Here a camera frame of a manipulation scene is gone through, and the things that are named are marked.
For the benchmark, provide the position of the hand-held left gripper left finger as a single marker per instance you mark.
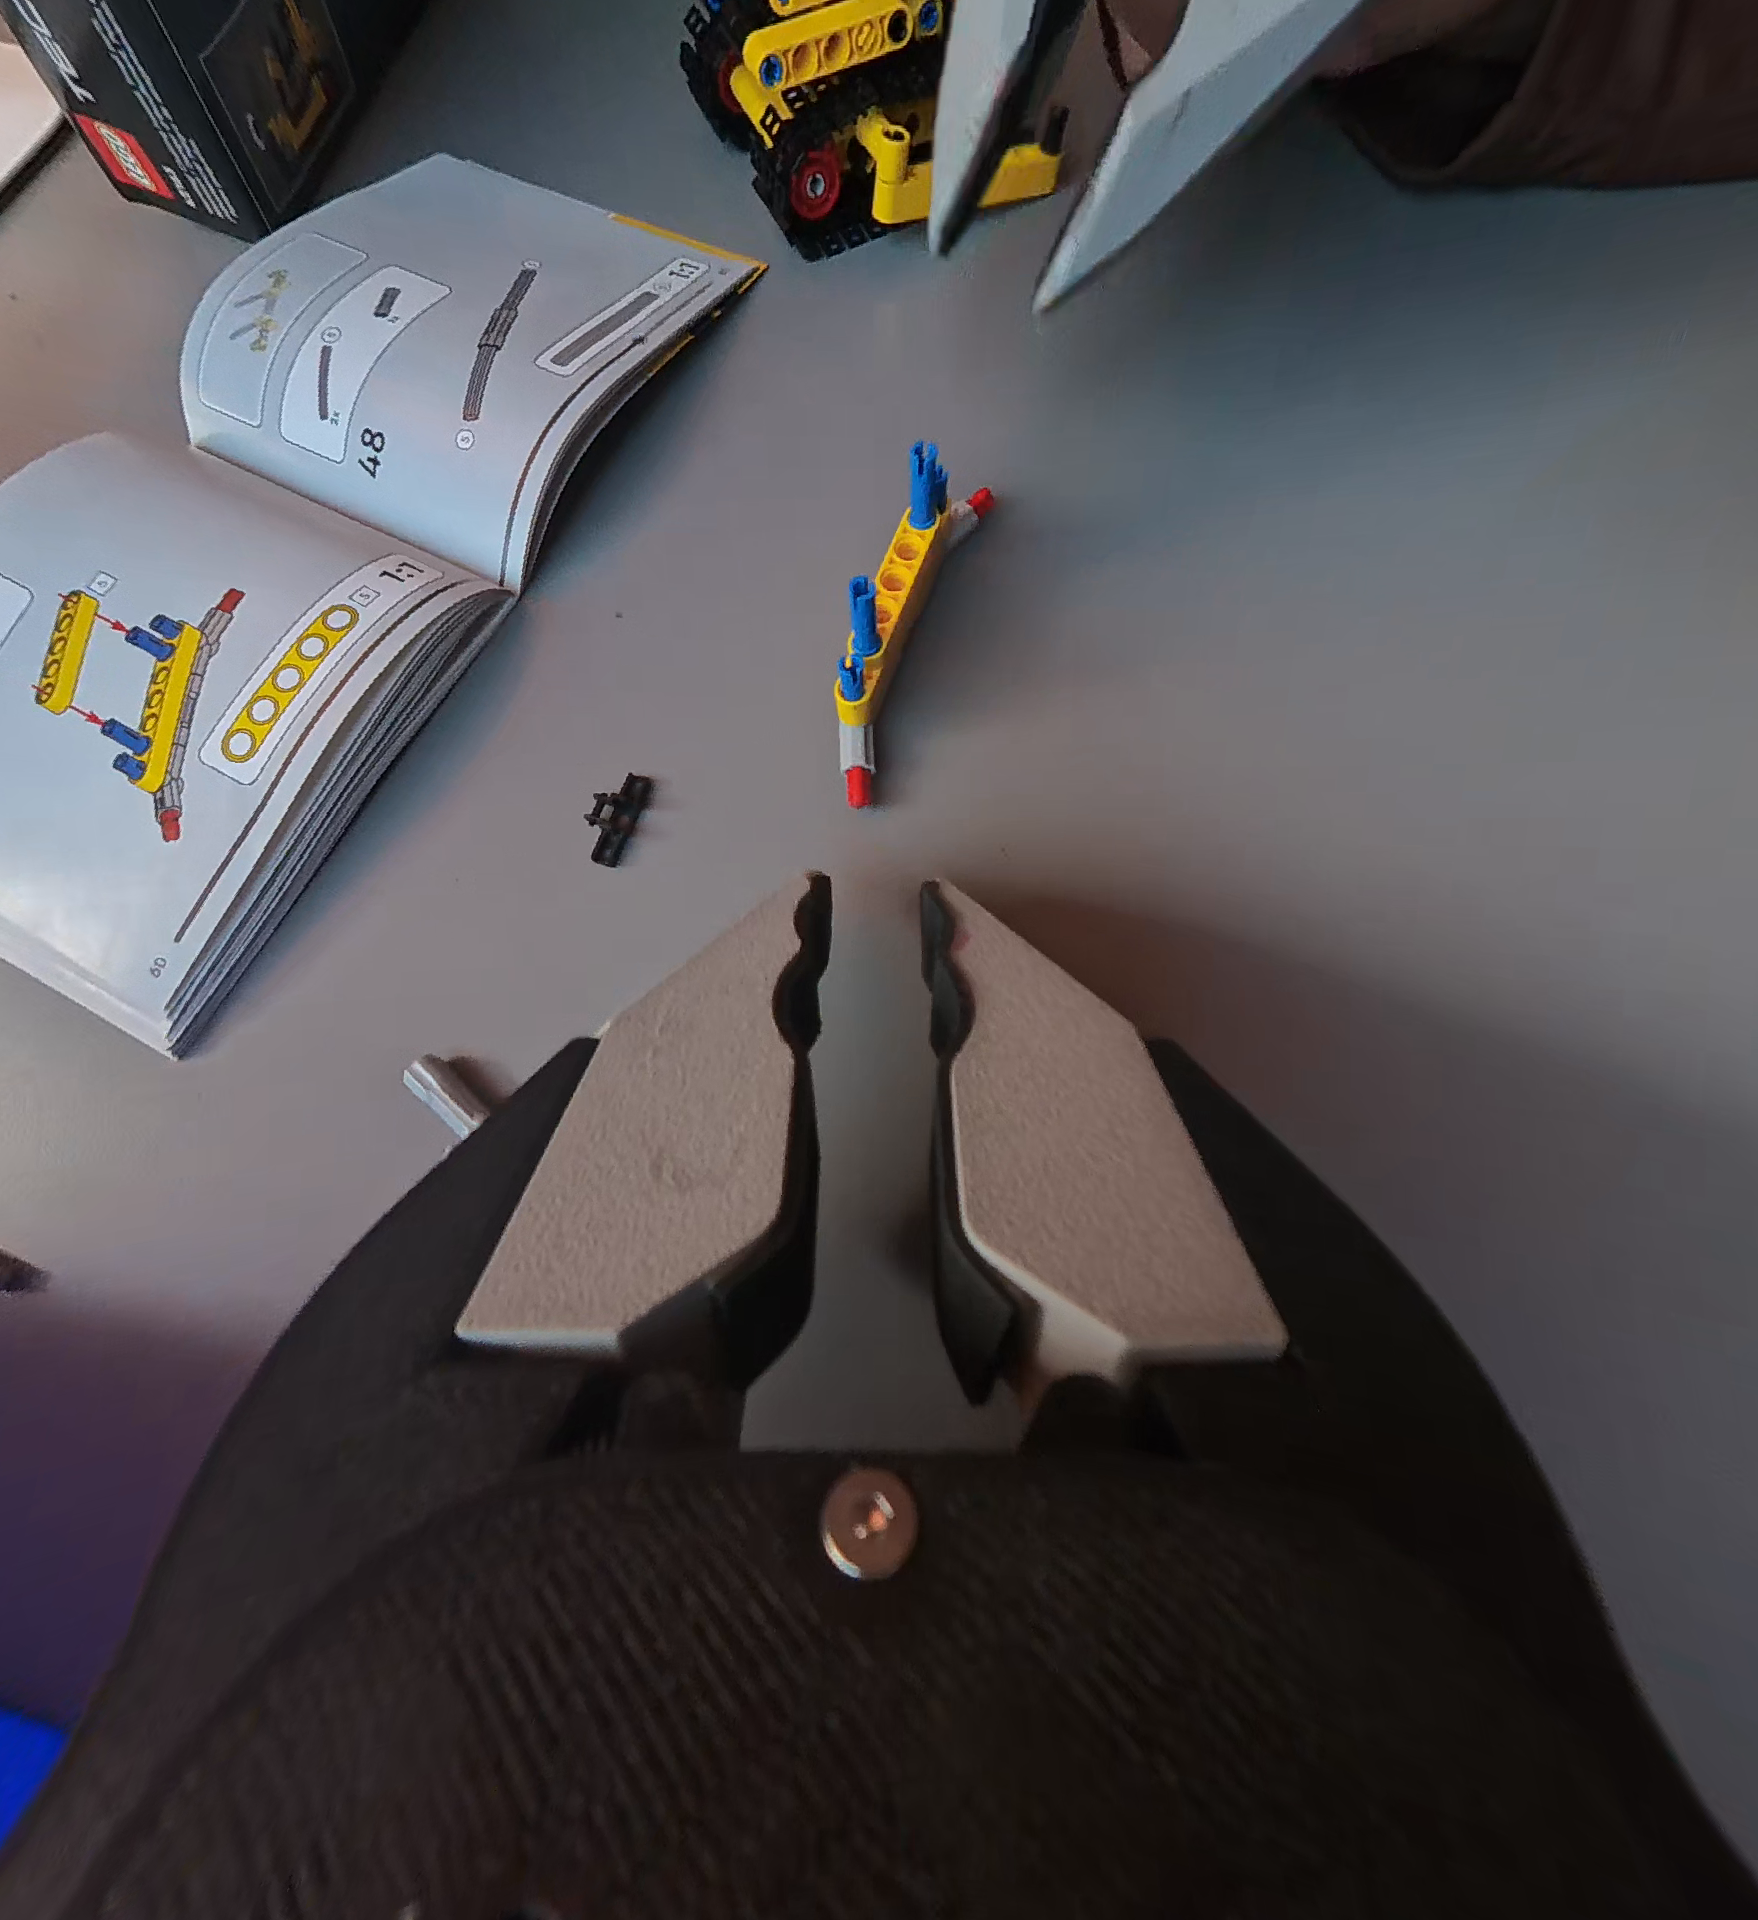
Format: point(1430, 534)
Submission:
point(653, 1139)

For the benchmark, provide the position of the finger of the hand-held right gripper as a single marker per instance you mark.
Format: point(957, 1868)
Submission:
point(1210, 106)
point(992, 106)

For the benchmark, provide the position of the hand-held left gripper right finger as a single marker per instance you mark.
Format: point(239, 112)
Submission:
point(1089, 1184)

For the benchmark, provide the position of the yellow black lego vehicle model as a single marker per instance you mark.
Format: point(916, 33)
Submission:
point(819, 89)

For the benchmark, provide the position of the yellow lego beam assembly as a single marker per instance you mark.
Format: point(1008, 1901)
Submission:
point(901, 578)

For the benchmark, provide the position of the person's right forearm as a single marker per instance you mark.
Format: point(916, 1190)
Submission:
point(1569, 75)

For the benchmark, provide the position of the grey lego axle connector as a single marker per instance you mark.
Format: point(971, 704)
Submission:
point(445, 1088)

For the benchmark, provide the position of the small black lego piece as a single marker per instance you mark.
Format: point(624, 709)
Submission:
point(620, 818)

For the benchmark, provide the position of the lego instruction booklet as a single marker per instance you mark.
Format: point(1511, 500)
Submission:
point(369, 376)

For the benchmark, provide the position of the black lego set box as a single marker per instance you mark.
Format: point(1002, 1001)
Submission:
point(219, 106)

